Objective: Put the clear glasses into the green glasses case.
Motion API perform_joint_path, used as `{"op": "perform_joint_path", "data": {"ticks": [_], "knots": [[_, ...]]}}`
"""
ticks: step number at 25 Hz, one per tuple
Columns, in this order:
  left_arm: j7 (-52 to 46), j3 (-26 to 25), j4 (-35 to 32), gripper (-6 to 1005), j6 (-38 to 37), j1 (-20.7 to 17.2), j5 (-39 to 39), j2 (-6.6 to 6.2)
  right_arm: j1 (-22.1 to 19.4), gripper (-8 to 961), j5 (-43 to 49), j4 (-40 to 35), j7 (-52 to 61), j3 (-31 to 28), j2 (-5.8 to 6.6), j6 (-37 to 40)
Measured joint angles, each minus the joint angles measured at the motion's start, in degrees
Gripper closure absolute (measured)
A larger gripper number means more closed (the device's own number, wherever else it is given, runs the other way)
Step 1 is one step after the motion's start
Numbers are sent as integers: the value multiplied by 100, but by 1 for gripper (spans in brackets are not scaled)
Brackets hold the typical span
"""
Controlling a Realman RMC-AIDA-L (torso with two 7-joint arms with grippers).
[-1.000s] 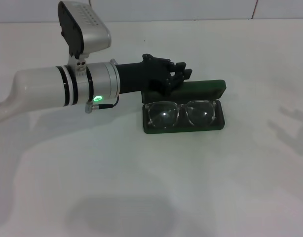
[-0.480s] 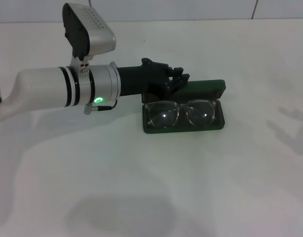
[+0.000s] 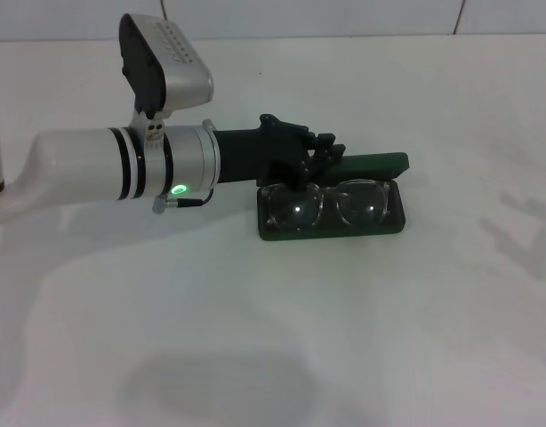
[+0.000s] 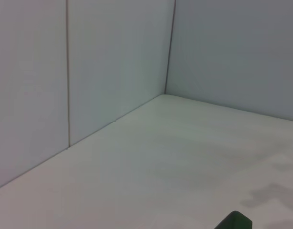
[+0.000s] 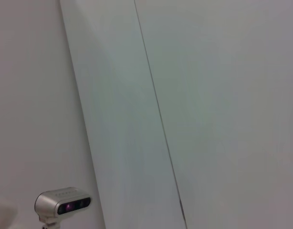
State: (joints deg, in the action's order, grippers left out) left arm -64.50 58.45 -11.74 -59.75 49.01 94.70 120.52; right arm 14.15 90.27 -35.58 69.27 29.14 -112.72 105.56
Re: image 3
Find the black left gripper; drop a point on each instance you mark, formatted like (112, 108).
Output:
(246, 155)

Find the green glasses case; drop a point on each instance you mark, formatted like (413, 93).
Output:
(371, 162)

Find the clear white glasses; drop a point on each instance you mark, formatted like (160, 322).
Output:
(357, 209)

